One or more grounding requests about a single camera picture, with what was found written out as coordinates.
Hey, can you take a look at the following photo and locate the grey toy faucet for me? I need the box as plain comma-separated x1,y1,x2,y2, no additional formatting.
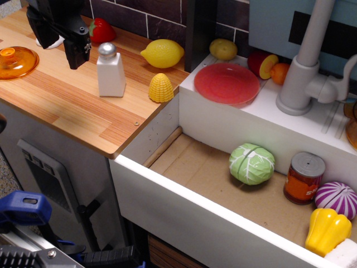
276,1,356,116

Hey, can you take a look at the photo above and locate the grey oven door panel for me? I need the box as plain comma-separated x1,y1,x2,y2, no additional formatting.
17,139,80,223

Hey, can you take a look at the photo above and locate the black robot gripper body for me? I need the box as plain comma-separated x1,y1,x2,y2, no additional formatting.
27,0,85,34

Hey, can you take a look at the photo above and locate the white sponge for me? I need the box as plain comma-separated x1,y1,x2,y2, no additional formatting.
325,239,356,267

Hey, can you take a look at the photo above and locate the red toy strawberry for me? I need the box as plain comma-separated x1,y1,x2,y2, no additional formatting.
89,18,117,43

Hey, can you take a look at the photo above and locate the yellow toy lemon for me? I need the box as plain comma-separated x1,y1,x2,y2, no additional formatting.
141,39,185,69

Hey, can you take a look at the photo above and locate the red plastic plate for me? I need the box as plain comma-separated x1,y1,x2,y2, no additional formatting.
194,63,260,106

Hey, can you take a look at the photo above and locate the toy potato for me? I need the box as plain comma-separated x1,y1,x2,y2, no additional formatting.
209,39,238,61

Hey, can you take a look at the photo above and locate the yellow toy bell pepper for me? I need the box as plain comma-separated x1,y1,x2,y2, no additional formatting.
305,208,352,257

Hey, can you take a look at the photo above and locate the red halved toy fruit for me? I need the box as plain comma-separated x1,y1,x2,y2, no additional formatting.
247,51,279,80

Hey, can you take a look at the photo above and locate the orange transparent pot lid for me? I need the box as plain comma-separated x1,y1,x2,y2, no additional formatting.
1,46,40,81

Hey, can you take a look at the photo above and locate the yellow toy corn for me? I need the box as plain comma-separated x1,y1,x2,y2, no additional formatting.
148,73,174,103

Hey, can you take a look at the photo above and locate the white toy sink basin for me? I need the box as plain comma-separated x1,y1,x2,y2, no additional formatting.
110,82,356,267

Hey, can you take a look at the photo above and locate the small toy orange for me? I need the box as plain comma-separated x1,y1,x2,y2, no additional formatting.
269,63,290,85

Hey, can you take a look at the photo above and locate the green toy cabbage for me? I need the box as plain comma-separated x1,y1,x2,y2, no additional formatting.
229,143,275,185

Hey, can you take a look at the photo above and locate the blue clamp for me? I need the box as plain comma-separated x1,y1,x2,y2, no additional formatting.
1,190,52,226

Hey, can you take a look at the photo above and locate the purple toy onion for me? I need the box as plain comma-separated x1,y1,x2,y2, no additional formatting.
315,181,356,220

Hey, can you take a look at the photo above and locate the white toy fried egg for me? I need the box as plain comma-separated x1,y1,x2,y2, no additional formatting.
36,36,65,49

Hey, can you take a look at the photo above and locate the orange transparent pot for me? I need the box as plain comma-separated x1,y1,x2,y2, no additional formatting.
344,100,357,149

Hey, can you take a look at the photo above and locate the orange toy can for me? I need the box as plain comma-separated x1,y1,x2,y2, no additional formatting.
283,152,326,205

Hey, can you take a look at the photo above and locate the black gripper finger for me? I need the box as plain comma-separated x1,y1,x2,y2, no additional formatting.
64,26,91,70
27,13,59,49

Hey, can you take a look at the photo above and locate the white salt shaker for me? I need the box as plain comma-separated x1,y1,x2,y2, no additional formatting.
97,42,126,97

